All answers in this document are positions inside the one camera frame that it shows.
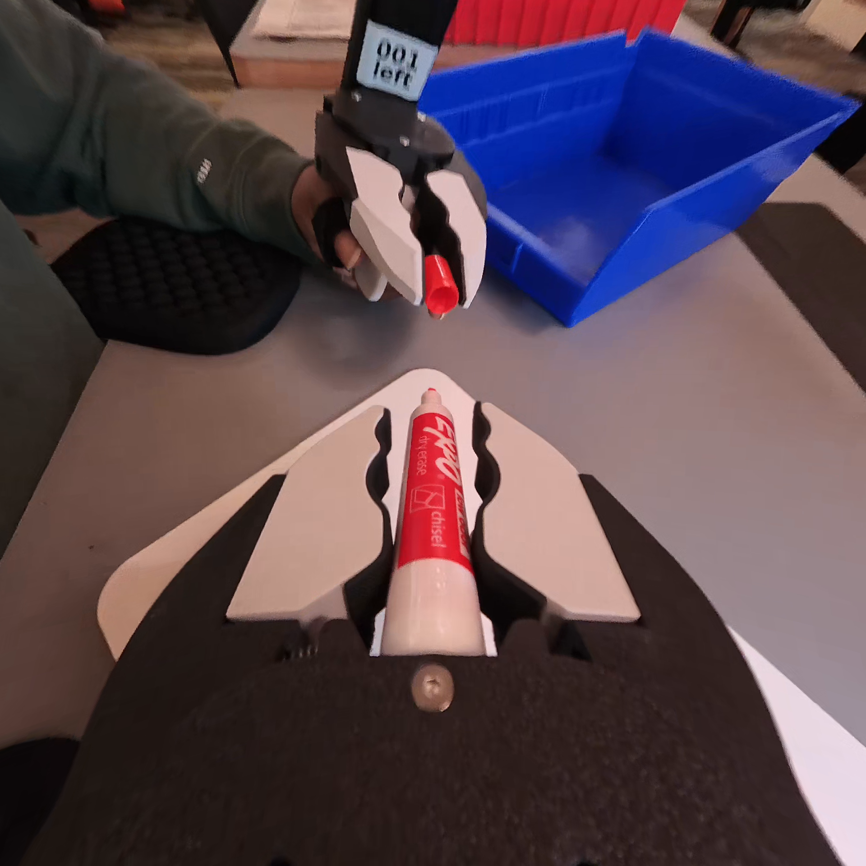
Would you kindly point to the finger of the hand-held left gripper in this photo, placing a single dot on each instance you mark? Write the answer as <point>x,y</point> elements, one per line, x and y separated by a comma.
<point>386,230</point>
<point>467,230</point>

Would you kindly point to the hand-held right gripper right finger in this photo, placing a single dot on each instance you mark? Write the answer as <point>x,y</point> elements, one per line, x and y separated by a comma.
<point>555,541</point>

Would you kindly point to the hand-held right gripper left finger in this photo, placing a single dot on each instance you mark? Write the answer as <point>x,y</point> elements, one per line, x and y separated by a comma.
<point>305,541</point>

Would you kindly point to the red marker cap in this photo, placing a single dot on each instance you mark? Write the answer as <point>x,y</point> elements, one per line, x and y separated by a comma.
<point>440,284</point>

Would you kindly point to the red dry-erase marker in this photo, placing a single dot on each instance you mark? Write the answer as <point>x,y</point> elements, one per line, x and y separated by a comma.
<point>433,528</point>

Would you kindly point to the white whiteboard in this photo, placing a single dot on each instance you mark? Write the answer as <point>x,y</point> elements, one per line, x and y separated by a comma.
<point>163,582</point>

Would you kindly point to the person's left forearm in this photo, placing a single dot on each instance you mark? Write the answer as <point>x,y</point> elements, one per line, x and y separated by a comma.
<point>135,122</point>

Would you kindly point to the person's left hand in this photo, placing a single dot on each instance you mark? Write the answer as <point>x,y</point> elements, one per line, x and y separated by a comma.
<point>309,210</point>

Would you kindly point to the blue plastic bin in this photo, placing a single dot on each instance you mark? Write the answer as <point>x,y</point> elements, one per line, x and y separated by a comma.
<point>650,176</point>

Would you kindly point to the red plastic bin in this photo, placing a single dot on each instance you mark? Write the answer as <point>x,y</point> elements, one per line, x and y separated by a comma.
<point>568,19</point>

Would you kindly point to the black textured wrist pad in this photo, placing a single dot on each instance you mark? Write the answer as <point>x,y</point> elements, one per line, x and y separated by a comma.
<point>176,284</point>

